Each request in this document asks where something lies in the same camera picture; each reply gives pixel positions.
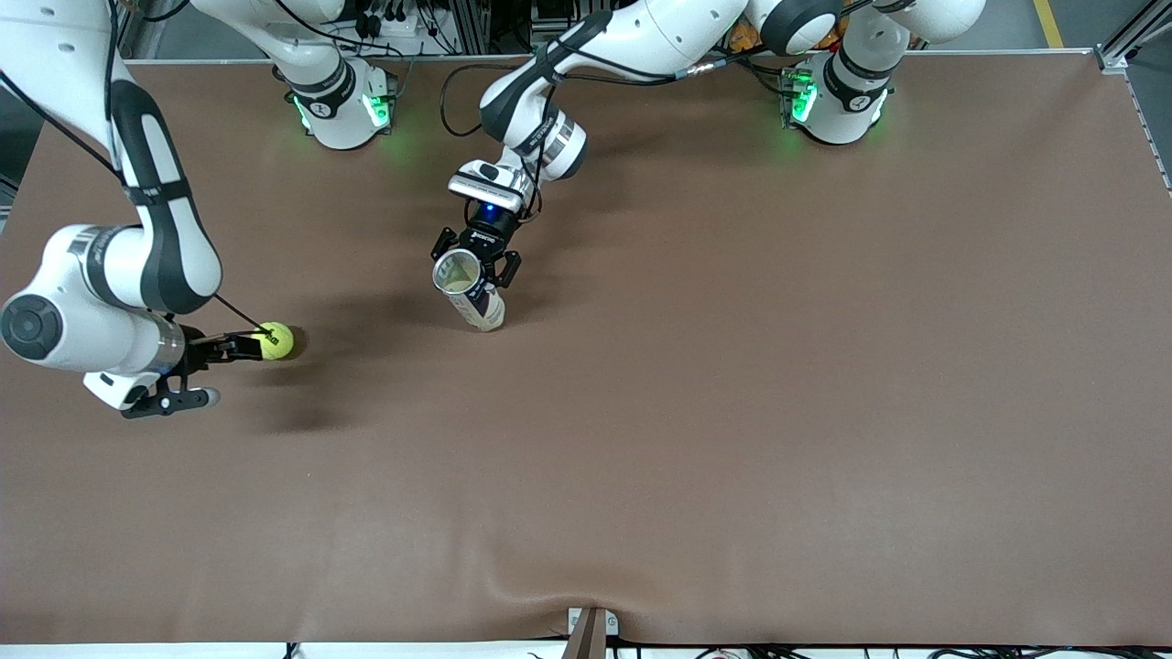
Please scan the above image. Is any tennis ball Wilson print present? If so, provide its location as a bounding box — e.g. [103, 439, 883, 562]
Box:
[255, 322, 296, 362]

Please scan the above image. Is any metal table clamp bracket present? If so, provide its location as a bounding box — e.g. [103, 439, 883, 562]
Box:
[566, 607, 620, 659]

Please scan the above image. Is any aluminium frame corner profile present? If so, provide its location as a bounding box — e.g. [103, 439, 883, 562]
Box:
[1096, 0, 1172, 74]
[0, 0, 125, 88]

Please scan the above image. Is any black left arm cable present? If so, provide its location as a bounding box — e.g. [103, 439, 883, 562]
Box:
[439, 0, 917, 221]

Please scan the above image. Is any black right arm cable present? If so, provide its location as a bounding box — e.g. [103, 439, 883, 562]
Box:
[0, 0, 271, 335]

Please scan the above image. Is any white power strip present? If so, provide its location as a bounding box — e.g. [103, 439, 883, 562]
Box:
[353, 0, 431, 56]

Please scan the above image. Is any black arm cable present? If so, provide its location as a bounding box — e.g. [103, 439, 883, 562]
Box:
[0, 0, 271, 335]
[439, 0, 917, 221]

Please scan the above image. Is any clear tennis ball can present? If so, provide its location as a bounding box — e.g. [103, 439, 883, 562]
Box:
[432, 249, 507, 332]

